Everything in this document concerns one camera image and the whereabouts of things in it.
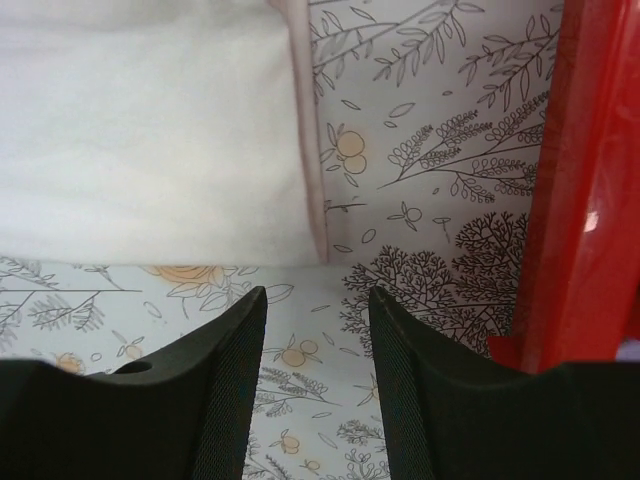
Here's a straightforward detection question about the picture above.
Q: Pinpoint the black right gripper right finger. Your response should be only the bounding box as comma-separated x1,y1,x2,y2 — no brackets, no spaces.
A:
368,287,639,479

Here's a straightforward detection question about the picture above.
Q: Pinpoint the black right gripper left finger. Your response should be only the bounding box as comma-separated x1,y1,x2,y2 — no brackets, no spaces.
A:
1,287,268,479

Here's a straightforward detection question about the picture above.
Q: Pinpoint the white t-shirt with robot print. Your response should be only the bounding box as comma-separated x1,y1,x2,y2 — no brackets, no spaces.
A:
1,1,328,267

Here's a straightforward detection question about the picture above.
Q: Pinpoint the red plastic bin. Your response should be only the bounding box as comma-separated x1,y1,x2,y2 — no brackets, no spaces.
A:
489,0,639,373

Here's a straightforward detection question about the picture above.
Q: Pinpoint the floral patterned table mat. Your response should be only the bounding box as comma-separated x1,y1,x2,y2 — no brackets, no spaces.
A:
1,1,563,479

